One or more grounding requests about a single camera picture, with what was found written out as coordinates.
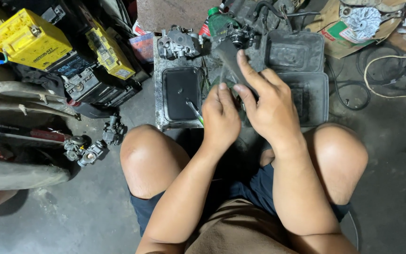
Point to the silver finned rotor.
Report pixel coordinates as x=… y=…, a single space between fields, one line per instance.
x=361 y=21

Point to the grey motorcycle fender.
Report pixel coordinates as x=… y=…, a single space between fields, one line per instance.
x=16 y=174

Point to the clear green glass piece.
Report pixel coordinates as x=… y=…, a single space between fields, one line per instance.
x=224 y=82

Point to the grey motorcycle fairing panels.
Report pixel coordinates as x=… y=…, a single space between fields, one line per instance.
x=19 y=95

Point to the grey metal tray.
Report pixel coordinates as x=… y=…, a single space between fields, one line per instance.
x=159 y=91

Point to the dirty grey carburetor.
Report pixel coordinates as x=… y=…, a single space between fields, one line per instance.
x=83 y=151

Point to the person's left hand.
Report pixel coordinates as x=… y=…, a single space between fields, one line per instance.
x=220 y=123

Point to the silver carburetor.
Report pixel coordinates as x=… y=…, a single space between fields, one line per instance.
x=178 y=44

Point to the green plastic bottle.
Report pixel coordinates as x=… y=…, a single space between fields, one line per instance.
x=219 y=23

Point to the torn cardboard box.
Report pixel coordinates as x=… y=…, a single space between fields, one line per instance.
x=333 y=42

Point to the open dark grey plastic case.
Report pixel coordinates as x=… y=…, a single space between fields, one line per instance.
x=294 y=53

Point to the person's left leg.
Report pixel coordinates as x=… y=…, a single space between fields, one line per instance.
x=150 y=158

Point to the small dark carburetor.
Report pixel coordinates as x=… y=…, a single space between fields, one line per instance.
x=113 y=130

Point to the person's right leg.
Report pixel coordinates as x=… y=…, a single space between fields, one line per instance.
x=337 y=158

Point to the brown shirt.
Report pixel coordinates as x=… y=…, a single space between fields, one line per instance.
x=238 y=229

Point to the black battery with white print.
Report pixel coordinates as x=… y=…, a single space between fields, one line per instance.
x=71 y=65

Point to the grimy engine block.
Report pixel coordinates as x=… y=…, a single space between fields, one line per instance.
x=256 y=12

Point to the red and blue carton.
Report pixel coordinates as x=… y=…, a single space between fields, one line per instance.
x=142 y=46

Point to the large yellow battery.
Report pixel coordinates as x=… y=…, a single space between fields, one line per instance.
x=30 y=38

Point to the dark blue shorts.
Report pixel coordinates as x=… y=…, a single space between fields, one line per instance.
x=256 y=187

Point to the small yellow battery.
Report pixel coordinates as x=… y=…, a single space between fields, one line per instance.
x=109 y=54

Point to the black rubber strip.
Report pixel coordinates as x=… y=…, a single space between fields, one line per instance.
x=230 y=56

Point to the black oil filled pan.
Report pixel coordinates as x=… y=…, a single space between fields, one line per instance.
x=180 y=93

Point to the person's leg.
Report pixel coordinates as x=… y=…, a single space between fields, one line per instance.
x=337 y=158
x=150 y=158

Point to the black carburetor part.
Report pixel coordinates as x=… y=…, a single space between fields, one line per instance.
x=240 y=37

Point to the black battery with grey top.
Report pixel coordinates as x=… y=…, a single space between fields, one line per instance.
x=95 y=88

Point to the person's right hand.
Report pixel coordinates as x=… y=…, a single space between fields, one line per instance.
x=273 y=105

